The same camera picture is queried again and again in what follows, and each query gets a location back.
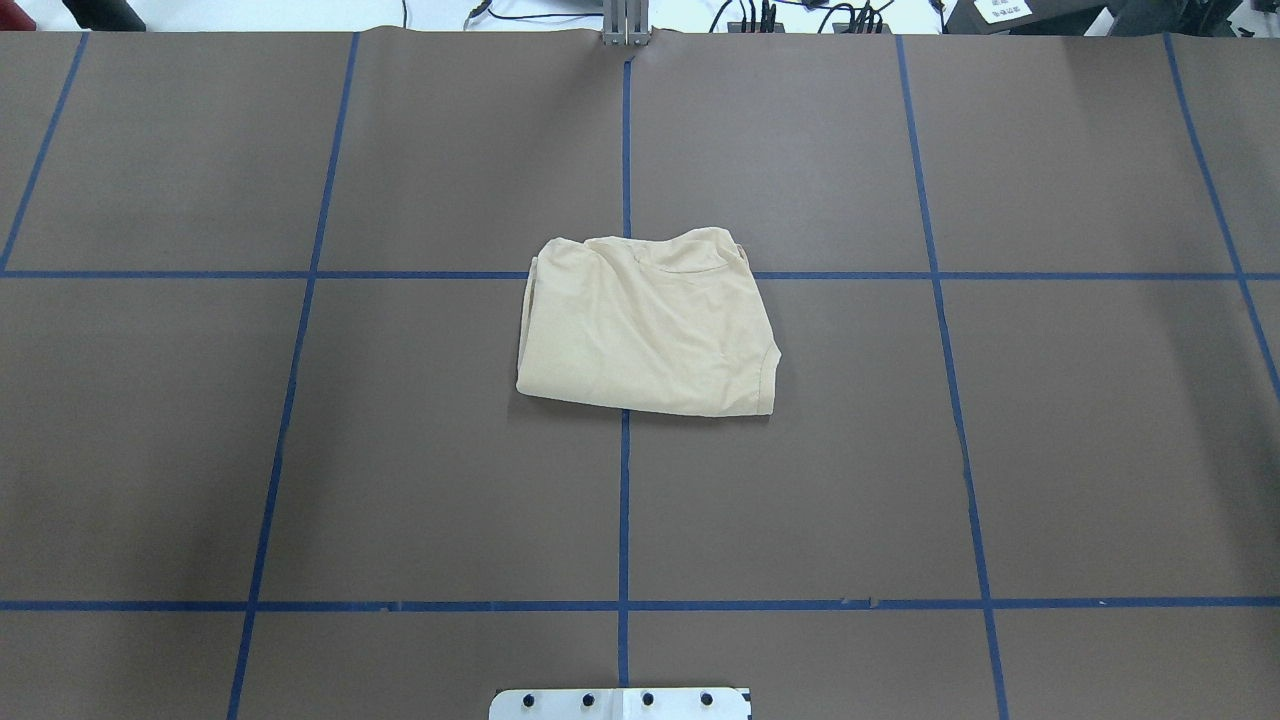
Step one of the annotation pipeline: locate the beige long-sleeve printed shirt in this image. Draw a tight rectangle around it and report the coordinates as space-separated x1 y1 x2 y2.
515 227 782 418

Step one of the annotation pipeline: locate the aluminium frame post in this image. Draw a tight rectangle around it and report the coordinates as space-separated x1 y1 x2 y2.
602 0 652 46

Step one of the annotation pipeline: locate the white pedestal column base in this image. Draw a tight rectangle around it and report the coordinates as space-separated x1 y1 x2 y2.
488 687 753 719

